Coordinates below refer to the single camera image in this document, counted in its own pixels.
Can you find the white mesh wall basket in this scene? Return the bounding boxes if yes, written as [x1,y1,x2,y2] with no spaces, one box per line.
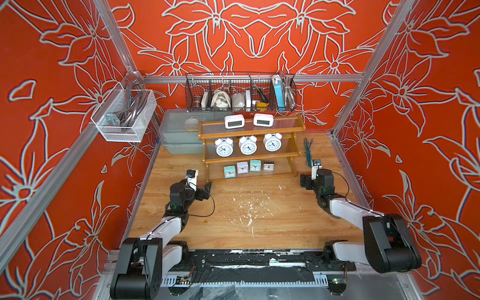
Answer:
[91,83,156,143]

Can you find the light blue box in basket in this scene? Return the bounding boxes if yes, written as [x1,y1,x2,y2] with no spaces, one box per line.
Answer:
[272,74,285,112]

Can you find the grey hoses in basket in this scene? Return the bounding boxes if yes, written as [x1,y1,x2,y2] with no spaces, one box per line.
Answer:
[112,72,150,128]

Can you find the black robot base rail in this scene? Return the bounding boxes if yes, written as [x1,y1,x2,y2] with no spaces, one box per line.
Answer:
[164,249,356,286]

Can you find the white digital clock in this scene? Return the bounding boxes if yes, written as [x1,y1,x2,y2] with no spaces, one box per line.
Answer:
[224,114,245,130]

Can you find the green blue twist ties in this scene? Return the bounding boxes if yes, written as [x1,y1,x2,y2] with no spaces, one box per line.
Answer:
[303,137,314,168]

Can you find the black wire wall basket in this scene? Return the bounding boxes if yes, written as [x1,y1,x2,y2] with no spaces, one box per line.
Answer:
[185,72,298,113]

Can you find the white twin-bell clock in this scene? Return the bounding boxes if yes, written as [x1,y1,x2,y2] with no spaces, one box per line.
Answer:
[239,135,258,155]
[214,137,234,158]
[263,133,283,152]

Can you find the white square alarm clock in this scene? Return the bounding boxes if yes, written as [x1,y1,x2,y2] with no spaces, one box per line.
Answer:
[237,161,250,175]

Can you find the white twin-bell clock front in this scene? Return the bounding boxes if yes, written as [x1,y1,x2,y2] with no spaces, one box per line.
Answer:
[214,137,234,158]

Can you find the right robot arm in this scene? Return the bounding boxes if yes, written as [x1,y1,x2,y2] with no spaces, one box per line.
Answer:
[300,167,423,274]

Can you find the mint square alarm clock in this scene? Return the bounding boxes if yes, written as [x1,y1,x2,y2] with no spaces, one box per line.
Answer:
[224,166,236,179]

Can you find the translucent plastic storage box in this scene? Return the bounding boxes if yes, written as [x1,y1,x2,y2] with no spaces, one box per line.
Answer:
[160,109,231,155]

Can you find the wooden two-tier shelf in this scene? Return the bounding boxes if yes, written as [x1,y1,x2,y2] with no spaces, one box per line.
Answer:
[198,116,306,181]

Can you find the white cylinder device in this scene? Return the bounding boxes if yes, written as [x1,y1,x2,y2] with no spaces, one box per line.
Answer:
[253,113,275,128]

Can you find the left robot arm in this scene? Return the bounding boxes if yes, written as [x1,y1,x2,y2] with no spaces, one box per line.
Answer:
[109,179,212,300]

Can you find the black handled screwdriver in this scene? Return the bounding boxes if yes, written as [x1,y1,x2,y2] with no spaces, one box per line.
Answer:
[249,75,269,104]

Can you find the white cloth bundle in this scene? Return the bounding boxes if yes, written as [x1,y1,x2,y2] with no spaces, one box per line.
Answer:
[210,89,231,110]

